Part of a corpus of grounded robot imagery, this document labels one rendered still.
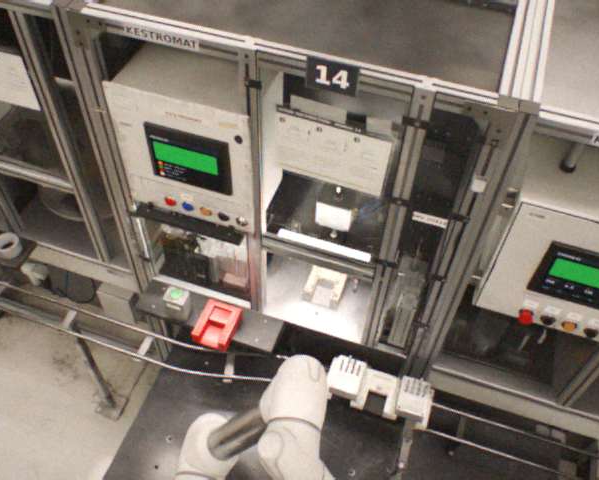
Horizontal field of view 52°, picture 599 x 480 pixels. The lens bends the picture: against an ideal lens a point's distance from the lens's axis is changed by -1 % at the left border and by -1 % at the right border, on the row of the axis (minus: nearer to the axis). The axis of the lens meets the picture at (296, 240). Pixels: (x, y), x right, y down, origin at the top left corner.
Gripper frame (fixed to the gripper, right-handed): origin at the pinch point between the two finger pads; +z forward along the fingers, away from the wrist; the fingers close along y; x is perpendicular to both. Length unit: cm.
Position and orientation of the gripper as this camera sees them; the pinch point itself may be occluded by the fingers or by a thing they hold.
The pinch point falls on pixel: (406, 432)
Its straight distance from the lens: 212.1
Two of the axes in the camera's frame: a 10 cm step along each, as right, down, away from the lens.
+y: 0.4, -6.2, -7.8
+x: -9.5, -2.6, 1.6
